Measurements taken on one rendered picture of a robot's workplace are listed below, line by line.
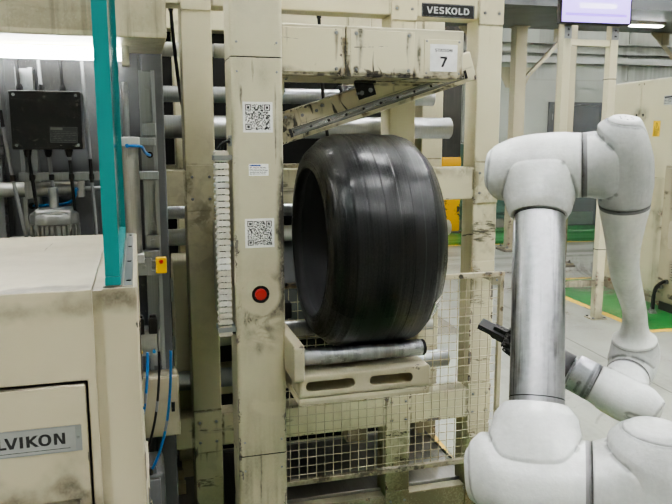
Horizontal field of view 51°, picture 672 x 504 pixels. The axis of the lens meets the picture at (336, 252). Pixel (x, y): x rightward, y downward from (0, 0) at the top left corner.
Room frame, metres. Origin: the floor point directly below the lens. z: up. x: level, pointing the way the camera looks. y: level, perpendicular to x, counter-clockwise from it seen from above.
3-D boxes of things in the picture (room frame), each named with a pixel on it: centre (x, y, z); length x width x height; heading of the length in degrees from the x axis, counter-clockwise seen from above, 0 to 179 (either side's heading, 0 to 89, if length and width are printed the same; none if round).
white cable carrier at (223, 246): (1.78, 0.29, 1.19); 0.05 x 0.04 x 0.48; 16
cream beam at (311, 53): (2.24, -0.07, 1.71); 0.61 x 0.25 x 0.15; 106
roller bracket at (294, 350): (1.87, 0.14, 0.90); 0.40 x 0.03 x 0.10; 16
